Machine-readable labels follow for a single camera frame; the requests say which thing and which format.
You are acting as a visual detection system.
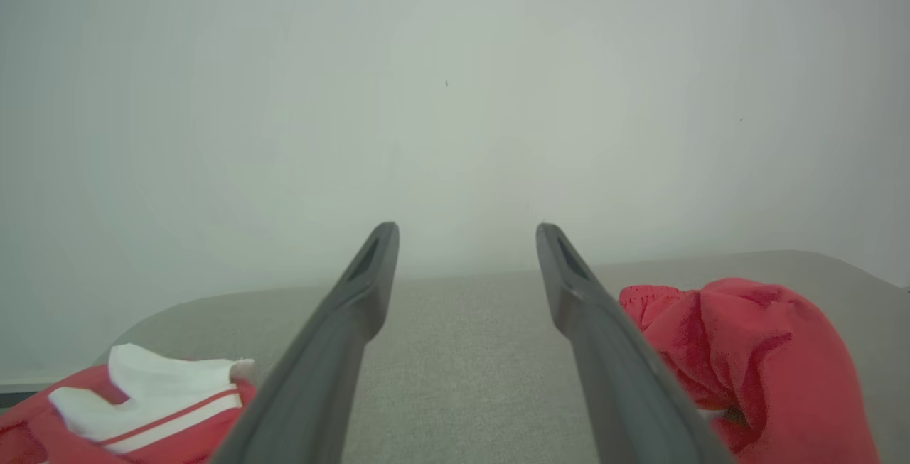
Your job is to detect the red shorts with white stripe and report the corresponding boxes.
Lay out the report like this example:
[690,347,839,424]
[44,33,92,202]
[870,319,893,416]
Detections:
[617,278,881,464]

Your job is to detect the red jersey with white trim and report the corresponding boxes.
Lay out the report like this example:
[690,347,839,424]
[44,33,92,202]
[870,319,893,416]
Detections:
[0,343,257,464]

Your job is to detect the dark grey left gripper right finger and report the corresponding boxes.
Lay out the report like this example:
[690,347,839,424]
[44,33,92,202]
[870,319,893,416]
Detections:
[535,222,734,464]

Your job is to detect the dark baseboard strip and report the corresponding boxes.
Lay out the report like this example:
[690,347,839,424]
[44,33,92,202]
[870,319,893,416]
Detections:
[0,381,58,411]

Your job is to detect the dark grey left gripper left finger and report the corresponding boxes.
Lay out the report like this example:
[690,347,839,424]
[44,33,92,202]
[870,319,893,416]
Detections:
[210,222,400,464]

